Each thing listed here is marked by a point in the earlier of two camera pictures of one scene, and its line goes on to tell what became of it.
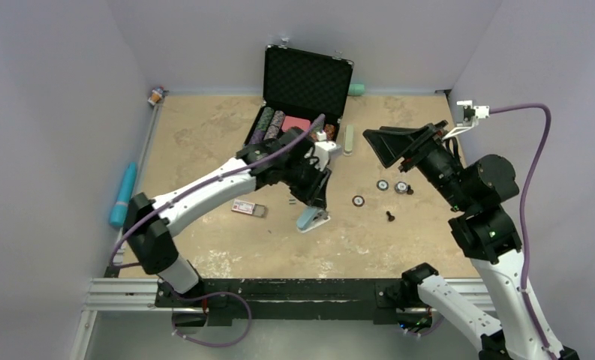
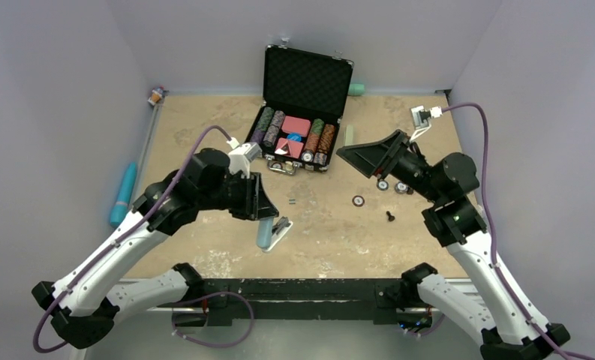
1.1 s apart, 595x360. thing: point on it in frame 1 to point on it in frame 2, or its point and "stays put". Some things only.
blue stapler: [311, 219] to [268, 235]
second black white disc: [383, 185] stays put
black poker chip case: [300, 89] stays put
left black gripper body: [305, 180] to [241, 203]
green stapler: [349, 141] stays put
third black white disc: [401, 187] stays put
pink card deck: [291, 121] stays put
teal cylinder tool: [119, 211] stays put
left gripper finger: [319, 199] to [264, 209]
